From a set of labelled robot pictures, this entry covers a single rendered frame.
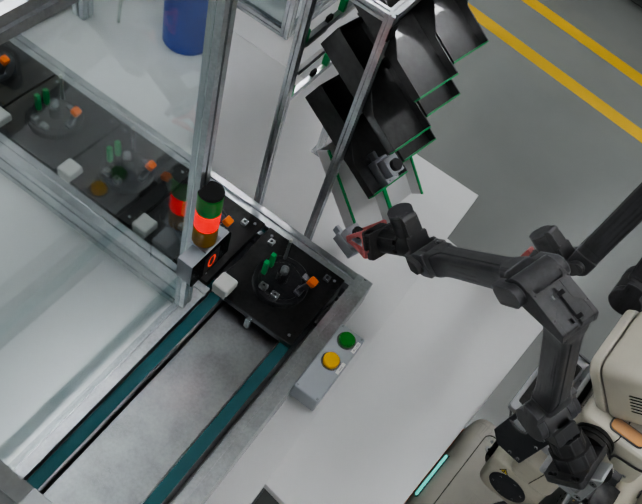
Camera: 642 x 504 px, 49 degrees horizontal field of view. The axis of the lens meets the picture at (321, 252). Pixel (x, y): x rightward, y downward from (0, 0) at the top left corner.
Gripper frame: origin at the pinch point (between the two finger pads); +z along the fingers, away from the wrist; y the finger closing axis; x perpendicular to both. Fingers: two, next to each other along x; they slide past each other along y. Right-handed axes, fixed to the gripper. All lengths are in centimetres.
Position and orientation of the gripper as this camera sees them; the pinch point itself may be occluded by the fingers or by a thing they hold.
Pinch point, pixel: (355, 235)
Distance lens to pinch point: 168.9
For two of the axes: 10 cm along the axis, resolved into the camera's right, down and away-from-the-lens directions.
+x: 1.6, 9.2, 3.6
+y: -6.9, 3.6, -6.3
